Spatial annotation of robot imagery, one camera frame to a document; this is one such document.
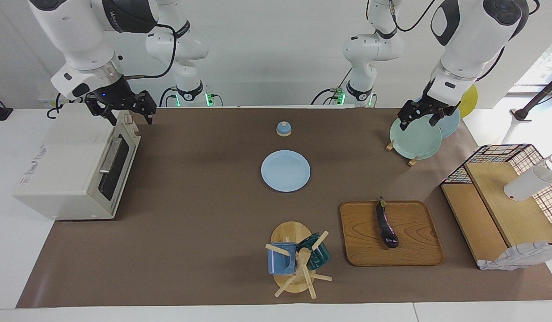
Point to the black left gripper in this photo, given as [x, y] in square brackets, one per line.
[430, 105]

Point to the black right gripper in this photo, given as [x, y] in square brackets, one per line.
[119, 96]

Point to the dark purple eggplant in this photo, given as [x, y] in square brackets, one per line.
[385, 223]

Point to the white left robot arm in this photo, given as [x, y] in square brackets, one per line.
[472, 36]

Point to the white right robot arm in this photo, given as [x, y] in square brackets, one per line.
[79, 36]

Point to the white toaster oven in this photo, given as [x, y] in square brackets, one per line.
[65, 165]

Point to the pale green racked plate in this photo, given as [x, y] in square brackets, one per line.
[414, 141]

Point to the light blue racked plate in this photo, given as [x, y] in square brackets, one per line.
[451, 125]

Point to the wooden plate rack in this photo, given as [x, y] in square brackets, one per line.
[413, 162]

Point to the yellow racked plate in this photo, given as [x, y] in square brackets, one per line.
[470, 100]

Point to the wooden serving tray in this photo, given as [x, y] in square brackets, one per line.
[414, 237]

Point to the brown table mat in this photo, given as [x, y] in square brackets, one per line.
[191, 223]

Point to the white cup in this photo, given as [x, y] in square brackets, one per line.
[526, 185]

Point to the white patterned cloth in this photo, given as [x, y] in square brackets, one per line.
[521, 256]

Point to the dark green ceramic mug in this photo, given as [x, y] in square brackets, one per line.
[320, 257]

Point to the wooden mug tree stand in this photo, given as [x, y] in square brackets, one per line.
[289, 232]

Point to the blue ceramic mug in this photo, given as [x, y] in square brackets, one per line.
[278, 261]

